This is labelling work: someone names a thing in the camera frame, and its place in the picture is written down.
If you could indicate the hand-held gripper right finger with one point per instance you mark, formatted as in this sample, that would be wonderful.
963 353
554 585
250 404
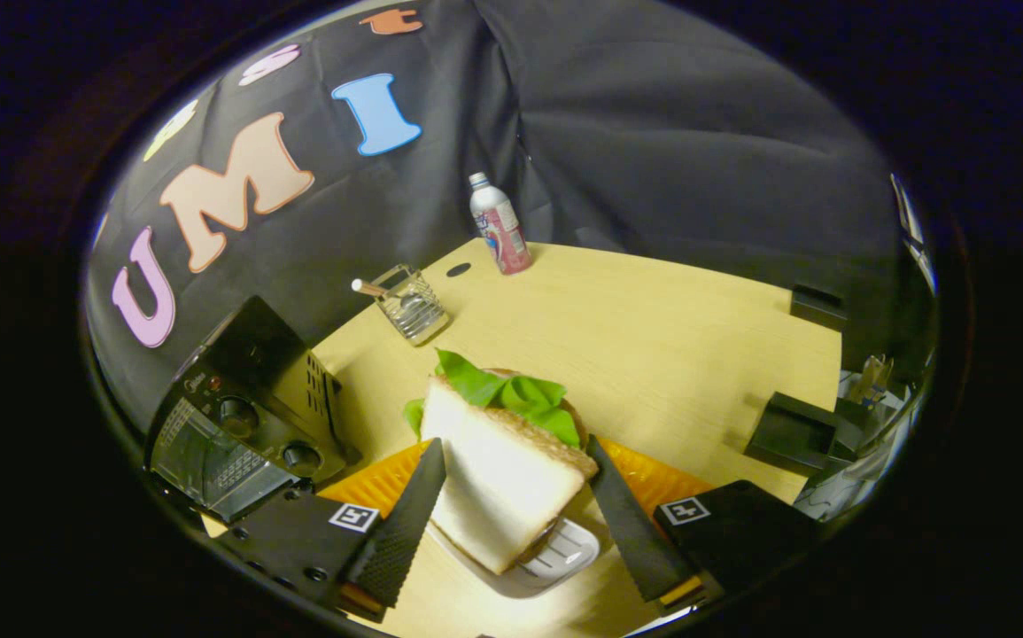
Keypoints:
631 532

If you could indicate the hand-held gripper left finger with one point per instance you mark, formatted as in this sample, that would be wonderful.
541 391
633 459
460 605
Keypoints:
400 527

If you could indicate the white bread lettuce sandwich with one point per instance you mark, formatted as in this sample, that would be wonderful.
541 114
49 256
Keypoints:
498 478

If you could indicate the black toaster oven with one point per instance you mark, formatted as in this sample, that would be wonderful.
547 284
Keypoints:
254 408

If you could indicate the white rectangular dish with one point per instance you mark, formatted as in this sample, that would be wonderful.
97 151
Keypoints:
564 554

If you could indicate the black table clamp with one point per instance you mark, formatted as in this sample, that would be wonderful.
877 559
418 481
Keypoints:
818 307
790 431

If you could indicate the pink labelled bottle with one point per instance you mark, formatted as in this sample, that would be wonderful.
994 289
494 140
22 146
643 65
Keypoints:
502 230

